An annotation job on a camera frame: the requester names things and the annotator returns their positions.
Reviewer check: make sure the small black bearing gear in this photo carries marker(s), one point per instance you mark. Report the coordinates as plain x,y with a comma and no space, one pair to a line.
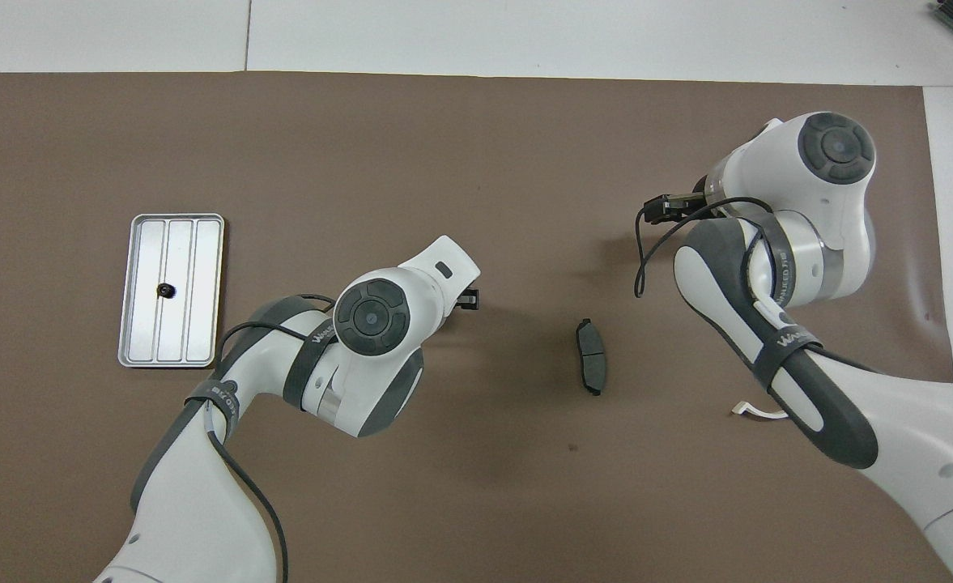
167,290

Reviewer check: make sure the long grey brake pad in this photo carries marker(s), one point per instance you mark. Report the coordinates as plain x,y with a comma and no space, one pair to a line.
593,360

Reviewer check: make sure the white curved plastic bracket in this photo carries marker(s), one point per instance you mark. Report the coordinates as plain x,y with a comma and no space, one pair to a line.
755,414

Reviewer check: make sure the silver metal tray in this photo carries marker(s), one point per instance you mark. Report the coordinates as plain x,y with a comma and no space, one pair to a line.
189,324

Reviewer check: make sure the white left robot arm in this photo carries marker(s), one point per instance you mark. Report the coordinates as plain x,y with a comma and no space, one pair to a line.
193,502

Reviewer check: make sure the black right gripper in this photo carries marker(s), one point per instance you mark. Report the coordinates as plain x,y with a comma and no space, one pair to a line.
687,212

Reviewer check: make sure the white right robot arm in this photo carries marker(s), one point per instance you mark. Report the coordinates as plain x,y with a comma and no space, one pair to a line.
707,275

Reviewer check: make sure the brown table mat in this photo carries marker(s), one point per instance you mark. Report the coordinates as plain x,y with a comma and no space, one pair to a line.
444,162

